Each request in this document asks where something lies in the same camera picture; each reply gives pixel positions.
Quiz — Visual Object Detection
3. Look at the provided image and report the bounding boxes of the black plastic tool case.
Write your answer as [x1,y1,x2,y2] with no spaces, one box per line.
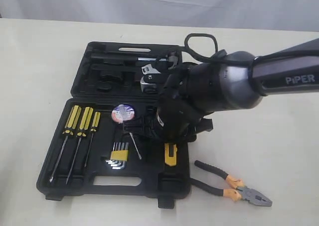
[36,41,190,209]

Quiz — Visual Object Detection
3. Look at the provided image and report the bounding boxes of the orange black handled pliers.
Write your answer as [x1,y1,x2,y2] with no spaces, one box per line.
[190,160,273,207]

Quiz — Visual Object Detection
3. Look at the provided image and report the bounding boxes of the large yellow black screwdriver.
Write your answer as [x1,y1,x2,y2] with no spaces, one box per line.
[49,105,81,183]

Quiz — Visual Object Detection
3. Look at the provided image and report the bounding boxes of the silver adjustable wrench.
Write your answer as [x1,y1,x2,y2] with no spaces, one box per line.
[141,64,161,82]

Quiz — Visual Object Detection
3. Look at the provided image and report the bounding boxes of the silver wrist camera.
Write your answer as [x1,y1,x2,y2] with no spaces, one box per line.
[140,76,162,94]

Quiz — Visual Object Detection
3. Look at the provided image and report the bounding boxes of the middle yellow black screwdriver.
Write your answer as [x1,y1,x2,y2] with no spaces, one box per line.
[65,107,93,185]

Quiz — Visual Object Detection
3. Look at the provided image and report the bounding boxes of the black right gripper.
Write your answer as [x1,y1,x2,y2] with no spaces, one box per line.
[122,62,213,143]

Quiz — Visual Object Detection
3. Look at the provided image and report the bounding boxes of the small yellow black screwdriver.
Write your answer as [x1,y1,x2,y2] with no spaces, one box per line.
[84,112,101,168]

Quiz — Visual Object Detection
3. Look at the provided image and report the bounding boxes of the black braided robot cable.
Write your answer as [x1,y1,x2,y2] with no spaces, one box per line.
[159,33,252,65]

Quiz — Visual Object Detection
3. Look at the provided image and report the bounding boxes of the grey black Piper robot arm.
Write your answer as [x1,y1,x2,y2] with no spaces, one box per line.
[123,39,319,143]

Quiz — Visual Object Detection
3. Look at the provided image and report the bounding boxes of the claw hammer black handle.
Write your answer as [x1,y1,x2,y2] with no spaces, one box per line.
[84,52,181,69]

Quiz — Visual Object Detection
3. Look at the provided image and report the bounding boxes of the black electrical tape roll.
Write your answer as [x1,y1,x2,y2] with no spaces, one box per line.
[111,104,135,123]

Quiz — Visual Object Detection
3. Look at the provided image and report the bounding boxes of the hex key set yellow holder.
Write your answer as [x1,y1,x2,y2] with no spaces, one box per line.
[104,142,129,170]

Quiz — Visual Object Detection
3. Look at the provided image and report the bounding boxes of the clear voltage tester screwdriver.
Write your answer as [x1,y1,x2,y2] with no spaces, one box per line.
[129,132,142,160]

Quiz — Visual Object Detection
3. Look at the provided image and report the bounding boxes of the yellow utility knife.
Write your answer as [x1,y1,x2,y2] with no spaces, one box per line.
[164,143,177,167]

